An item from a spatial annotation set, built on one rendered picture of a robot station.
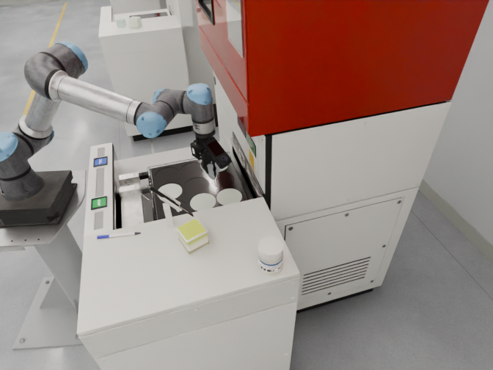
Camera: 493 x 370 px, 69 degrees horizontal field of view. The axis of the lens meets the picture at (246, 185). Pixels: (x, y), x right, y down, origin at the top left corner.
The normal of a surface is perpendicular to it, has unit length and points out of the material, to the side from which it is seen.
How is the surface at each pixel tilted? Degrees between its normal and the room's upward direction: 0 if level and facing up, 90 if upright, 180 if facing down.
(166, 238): 0
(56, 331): 0
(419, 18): 90
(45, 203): 2
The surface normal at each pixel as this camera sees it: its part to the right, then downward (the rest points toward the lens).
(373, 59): 0.28, 0.62
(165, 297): -0.03, -0.76
